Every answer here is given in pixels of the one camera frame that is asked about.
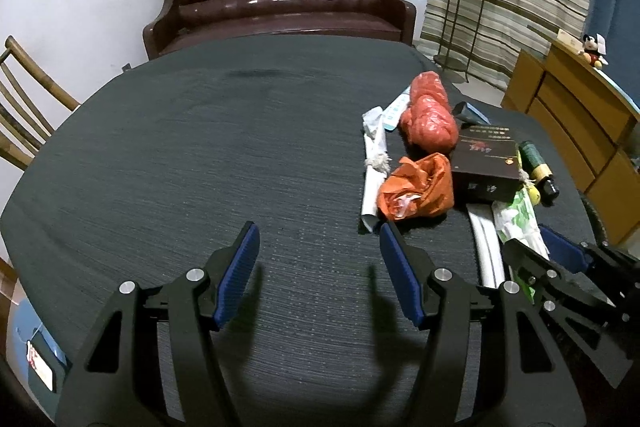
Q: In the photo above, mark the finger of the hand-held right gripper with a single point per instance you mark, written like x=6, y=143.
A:
x=530, y=263
x=562, y=249

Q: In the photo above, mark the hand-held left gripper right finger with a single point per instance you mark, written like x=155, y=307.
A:
x=400, y=277

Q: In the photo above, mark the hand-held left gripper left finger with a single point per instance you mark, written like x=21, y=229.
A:
x=240, y=277

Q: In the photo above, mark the orange plastic bag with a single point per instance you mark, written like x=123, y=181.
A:
x=430, y=187

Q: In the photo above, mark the dark cardboard box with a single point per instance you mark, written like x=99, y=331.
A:
x=485, y=157

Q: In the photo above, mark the red plastic bag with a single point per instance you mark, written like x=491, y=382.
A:
x=430, y=117

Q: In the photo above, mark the white plastic strip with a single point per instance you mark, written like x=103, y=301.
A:
x=487, y=252

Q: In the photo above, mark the green white packet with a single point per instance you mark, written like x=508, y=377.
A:
x=515, y=219

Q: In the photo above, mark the white paper roll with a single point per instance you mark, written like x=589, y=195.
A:
x=372, y=192

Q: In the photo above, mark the green bottle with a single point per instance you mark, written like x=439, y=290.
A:
x=535, y=162

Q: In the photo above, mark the dark grey tablecloth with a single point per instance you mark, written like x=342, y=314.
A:
x=200, y=157

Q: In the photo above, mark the wooden cabinet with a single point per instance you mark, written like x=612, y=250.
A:
x=575, y=107

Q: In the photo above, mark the black blue tube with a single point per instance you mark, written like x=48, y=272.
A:
x=467, y=112

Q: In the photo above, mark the blue white tube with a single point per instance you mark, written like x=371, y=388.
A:
x=396, y=109

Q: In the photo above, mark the mouse plush toy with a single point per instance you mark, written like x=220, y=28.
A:
x=592, y=49

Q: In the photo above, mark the small beige box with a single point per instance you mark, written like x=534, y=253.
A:
x=569, y=39

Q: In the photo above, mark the black metal plant stand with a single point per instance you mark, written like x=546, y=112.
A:
x=450, y=63

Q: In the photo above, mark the smartphone on floor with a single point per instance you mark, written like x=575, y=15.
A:
x=30, y=332

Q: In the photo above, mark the brown leather sofa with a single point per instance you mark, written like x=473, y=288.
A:
x=280, y=2

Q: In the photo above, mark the wooden chair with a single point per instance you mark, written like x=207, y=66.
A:
x=40, y=72

